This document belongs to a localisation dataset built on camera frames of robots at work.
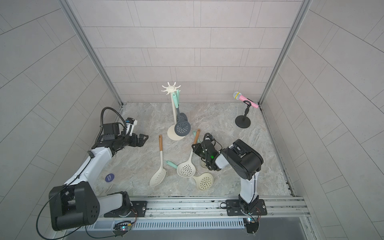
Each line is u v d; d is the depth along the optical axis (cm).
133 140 73
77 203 39
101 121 63
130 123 73
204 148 72
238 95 93
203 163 84
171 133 99
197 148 83
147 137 81
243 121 104
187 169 83
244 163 49
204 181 78
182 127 87
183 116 89
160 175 81
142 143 76
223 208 71
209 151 72
